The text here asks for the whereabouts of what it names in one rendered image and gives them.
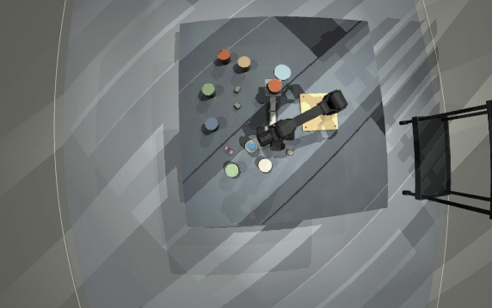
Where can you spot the tan cylinder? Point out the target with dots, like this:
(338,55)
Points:
(244,64)

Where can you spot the reddish-brown cylinder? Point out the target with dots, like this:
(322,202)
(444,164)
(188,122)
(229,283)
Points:
(224,57)

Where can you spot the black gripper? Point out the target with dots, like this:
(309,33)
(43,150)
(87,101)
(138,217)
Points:
(261,129)

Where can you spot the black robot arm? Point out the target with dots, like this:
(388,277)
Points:
(332,103)

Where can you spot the orange cylinder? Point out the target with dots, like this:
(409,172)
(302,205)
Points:
(274,86)

